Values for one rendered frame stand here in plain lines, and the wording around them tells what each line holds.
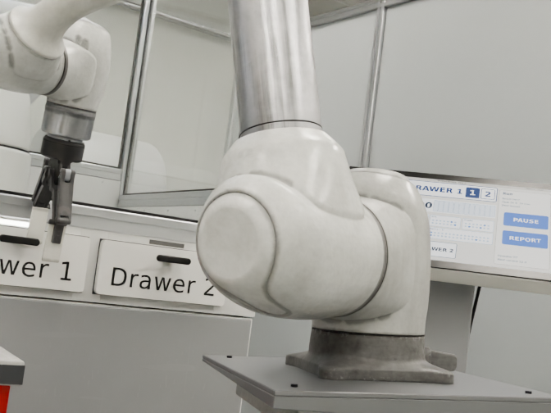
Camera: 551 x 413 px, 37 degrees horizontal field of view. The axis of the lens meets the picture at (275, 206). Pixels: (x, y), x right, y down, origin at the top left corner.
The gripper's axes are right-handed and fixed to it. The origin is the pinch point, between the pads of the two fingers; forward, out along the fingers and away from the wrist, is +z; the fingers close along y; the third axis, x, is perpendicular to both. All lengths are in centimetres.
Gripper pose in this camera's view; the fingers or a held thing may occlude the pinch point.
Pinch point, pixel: (43, 246)
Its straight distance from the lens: 155.2
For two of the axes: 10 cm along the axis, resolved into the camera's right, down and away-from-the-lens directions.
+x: -8.5, -1.5, -5.0
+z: -2.3, 9.7, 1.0
